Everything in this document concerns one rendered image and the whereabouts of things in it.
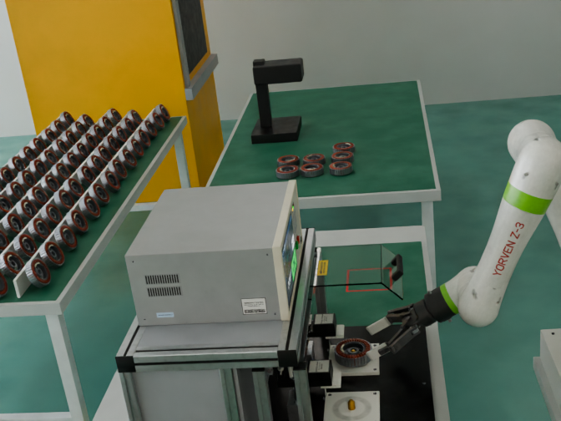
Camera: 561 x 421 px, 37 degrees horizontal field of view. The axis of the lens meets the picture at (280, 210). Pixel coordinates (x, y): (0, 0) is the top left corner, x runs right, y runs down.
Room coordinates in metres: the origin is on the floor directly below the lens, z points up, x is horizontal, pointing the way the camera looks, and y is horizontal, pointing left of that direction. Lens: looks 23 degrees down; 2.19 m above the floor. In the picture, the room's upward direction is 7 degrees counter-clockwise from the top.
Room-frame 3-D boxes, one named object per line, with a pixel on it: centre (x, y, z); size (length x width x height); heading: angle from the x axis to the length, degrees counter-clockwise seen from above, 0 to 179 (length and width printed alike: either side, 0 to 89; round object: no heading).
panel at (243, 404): (2.02, 0.10, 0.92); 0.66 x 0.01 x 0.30; 171
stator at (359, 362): (2.11, -0.16, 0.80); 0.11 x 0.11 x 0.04
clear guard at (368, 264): (2.17, -0.17, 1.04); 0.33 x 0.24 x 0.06; 81
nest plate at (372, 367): (2.11, -0.16, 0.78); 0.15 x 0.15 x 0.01; 81
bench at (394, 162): (4.36, -0.30, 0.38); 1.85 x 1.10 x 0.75; 171
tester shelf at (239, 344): (2.03, 0.17, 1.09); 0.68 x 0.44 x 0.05; 171
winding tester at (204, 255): (2.05, 0.17, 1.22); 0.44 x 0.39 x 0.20; 171
